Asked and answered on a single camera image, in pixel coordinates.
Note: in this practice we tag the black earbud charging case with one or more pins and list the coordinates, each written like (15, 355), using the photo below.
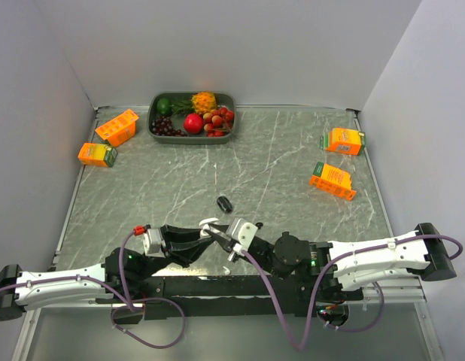
(224, 204)

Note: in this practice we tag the aluminium frame rail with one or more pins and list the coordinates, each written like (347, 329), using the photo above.
(398, 290)

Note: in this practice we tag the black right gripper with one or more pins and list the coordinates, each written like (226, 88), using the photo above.
(223, 241)

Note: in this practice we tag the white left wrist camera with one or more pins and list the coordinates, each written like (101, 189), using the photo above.
(153, 240)

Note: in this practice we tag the orange green box left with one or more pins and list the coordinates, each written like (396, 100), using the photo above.
(101, 155)

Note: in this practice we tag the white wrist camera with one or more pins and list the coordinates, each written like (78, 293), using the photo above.
(153, 240)
(242, 233)

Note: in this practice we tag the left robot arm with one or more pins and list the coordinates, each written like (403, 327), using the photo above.
(119, 277)

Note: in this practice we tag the dark grape bunch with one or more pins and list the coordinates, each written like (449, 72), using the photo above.
(162, 126)

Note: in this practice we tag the green leafy sprig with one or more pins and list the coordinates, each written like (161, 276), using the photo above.
(182, 106)

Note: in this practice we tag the green lime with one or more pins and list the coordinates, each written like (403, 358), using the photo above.
(164, 106)

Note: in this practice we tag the grey-green fruit tray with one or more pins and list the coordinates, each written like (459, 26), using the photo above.
(223, 100)

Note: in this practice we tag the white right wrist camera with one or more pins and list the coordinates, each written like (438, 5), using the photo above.
(242, 233)

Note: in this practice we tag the orange box back right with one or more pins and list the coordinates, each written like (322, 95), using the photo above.
(346, 141)

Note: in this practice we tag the orange box back left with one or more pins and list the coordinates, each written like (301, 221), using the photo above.
(120, 129)

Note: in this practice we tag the red apple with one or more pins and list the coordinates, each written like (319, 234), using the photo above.
(193, 124)

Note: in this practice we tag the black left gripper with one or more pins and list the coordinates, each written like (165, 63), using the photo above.
(181, 250)

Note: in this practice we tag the white earbud charging case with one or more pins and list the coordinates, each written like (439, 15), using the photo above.
(205, 226)

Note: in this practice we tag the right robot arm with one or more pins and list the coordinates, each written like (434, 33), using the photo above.
(336, 265)

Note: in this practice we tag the red lychee bunch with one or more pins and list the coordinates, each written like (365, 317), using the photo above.
(218, 122)

